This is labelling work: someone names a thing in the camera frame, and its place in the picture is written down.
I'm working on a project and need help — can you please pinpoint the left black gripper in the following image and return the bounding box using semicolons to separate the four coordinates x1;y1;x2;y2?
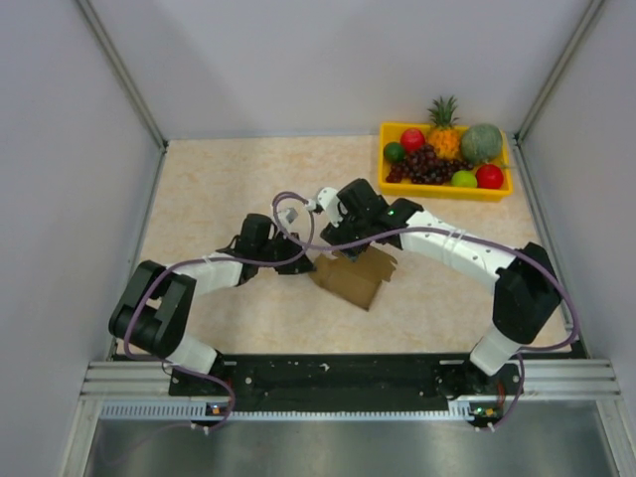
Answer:
256;233;316;275

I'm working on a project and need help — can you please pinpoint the brown cardboard box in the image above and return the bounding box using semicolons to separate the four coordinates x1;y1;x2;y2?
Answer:
309;246;398;311

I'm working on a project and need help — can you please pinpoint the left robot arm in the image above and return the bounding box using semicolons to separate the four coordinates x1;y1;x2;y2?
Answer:
108;214;315;395

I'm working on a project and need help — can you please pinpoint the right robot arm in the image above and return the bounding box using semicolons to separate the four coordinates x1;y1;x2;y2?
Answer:
315;179;561;394

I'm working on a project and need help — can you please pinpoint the dark green lime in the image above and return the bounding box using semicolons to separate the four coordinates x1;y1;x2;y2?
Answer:
383;142;406;164

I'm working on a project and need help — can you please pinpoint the purple grape bunch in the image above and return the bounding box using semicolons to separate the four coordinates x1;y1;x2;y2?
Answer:
386;145;472;185

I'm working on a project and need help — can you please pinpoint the yellow plastic tray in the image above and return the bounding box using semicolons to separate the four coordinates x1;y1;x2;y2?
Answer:
377;122;514;203

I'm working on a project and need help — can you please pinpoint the red apple back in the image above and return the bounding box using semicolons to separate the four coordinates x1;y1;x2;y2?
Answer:
399;128;426;153

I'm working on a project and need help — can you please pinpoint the red apple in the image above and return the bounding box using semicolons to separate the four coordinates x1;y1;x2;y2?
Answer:
475;164;505;190
399;128;426;153

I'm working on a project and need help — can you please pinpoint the light green lime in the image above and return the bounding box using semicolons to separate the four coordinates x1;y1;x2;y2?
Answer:
451;170;478;188

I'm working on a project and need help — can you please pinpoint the pineapple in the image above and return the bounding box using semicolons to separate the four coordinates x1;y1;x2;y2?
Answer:
428;95;461;160

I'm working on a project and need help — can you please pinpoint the red apple front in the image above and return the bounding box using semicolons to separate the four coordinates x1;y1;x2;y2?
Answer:
475;164;505;190

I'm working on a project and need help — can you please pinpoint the green melon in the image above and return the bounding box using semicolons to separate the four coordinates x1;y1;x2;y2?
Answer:
460;123;503;164

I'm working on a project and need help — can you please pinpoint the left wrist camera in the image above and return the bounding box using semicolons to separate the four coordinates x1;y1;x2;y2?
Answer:
277;208;298;228

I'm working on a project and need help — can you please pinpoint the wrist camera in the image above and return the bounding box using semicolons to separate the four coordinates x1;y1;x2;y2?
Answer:
277;208;298;228
307;187;343;228

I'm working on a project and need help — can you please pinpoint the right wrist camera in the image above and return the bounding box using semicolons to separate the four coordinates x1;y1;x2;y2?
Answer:
307;187;343;228

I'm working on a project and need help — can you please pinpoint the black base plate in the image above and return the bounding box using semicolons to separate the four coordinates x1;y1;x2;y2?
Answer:
167;353;521;413

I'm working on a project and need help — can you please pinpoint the aluminium frame rail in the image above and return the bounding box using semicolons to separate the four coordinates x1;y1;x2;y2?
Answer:
80;360;621;400

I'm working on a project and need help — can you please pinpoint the white cable duct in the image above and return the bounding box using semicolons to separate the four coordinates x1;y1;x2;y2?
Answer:
100;400;475;422

